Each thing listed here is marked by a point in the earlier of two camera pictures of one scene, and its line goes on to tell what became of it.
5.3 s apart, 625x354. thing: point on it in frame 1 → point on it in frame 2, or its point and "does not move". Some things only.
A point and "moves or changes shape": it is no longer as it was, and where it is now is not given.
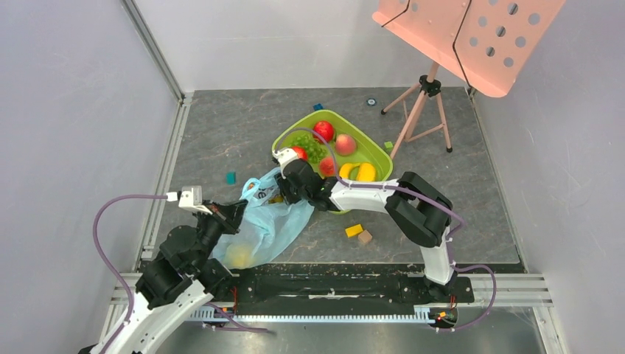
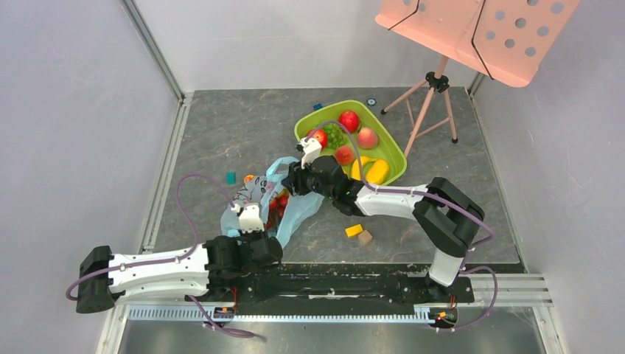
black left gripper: (231, 214) → (242, 235)
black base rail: (369, 284) does not move
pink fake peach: (345, 144) → (367, 138)
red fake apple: (301, 152) moves or changes shape
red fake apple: (325, 129) → (350, 120)
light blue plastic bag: (270, 225) moves or changes shape
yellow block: (354, 230) does not move
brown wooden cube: (365, 236) does not move
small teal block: (231, 178) does not move
